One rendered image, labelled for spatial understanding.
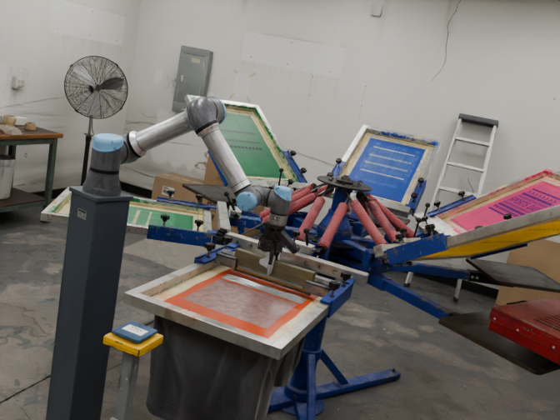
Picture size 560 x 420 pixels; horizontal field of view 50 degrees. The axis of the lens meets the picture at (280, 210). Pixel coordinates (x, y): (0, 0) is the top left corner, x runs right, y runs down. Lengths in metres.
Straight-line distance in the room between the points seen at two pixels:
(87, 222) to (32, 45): 4.22
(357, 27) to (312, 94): 0.85
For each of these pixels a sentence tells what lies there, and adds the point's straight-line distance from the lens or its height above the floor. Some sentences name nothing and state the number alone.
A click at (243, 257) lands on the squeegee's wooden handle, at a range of 2.52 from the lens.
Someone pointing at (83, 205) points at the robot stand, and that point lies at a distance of 2.53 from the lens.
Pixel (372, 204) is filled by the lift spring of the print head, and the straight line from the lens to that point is 3.13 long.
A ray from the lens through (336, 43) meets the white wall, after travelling 6.69.
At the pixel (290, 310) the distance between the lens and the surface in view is 2.28.
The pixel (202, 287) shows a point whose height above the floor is 0.95.
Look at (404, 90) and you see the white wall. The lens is 6.47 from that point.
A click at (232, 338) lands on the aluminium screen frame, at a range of 1.94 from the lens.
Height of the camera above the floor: 1.79
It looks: 12 degrees down
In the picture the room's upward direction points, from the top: 11 degrees clockwise
